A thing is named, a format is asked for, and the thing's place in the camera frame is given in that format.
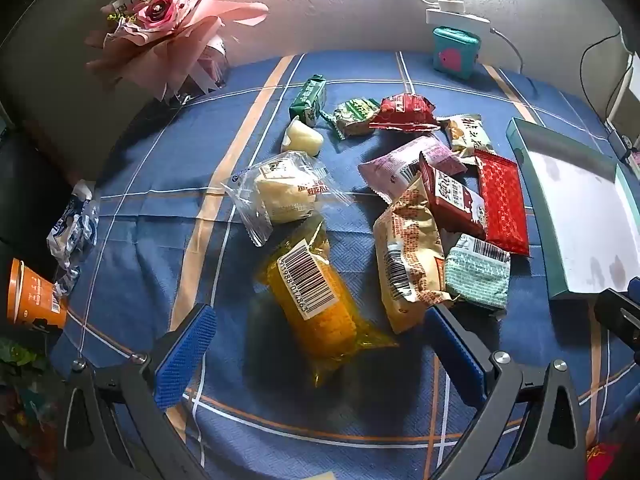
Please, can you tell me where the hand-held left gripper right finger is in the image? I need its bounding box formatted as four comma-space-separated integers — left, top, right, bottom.
422, 305, 588, 480

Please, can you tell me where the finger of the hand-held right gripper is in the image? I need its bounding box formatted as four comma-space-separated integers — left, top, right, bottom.
594, 276, 640, 366

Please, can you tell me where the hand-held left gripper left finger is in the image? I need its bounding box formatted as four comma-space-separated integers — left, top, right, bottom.
62, 303, 221, 480

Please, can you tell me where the teal cardboard box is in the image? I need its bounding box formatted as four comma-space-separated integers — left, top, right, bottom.
506, 117, 640, 301

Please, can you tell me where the yellow cake packet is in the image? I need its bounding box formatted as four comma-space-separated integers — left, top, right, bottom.
255, 215, 399, 390

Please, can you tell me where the dark red snack packet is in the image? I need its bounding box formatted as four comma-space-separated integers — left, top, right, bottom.
419, 152, 488, 240

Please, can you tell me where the clear-wrapped round cake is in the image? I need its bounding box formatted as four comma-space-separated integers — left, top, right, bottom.
221, 151, 353, 247

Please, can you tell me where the green and white snack packet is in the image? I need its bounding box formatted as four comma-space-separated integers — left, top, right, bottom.
320, 97, 381, 140

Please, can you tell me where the green biscuit packet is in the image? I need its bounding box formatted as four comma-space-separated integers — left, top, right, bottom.
289, 74, 328, 127

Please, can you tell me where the mint green snack packet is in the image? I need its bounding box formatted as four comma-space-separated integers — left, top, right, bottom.
444, 232, 512, 317

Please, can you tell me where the beige and orange snack packet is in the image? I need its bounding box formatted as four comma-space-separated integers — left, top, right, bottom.
372, 177, 453, 335

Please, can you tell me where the red patterned snack packet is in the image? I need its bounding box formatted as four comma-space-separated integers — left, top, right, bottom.
472, 149, 531, 258

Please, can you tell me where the red paper item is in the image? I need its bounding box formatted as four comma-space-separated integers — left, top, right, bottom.
585, 442, 623, 480

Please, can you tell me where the orange paper cup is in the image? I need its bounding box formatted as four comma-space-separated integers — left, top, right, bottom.
6, 258, 69, 331

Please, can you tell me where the green plant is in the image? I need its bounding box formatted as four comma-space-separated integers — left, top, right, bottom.
0, 337, 51, 386

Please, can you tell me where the grey power strip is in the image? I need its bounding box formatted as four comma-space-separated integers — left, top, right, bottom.
606, 120, 640, 176

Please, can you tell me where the crumpled blue and white packet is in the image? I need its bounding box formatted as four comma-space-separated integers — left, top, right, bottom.
46, 180, 101, 296

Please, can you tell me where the pink snack packet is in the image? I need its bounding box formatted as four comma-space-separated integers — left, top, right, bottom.
357, 137, 468, 205

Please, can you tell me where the blue plaid tablecloth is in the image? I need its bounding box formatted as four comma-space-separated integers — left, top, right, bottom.
50, 50, 640, 480

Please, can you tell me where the white device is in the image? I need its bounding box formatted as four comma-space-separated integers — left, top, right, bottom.
602, 30, 640, 133

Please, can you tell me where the beige nut snack packet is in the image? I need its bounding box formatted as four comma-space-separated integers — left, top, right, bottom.
437, 114, 497, 166

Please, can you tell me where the white jelly cup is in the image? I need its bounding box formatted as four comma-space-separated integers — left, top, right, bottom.
281, 116, 325, 157

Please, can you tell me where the clear glass vase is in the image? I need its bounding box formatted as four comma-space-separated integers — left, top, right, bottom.
195, 35, 231, 93

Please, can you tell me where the small teal elephant box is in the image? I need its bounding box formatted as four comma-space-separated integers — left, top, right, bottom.
432, 26, 482, 80

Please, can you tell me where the pink flower bouquet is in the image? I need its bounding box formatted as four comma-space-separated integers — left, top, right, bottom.
85, 0, 271, 101

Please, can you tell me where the black cable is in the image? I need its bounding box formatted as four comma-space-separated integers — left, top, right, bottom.
579, 30, 626, 112

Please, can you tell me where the white cable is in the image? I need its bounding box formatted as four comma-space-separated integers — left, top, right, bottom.
489, 27, 525, 76

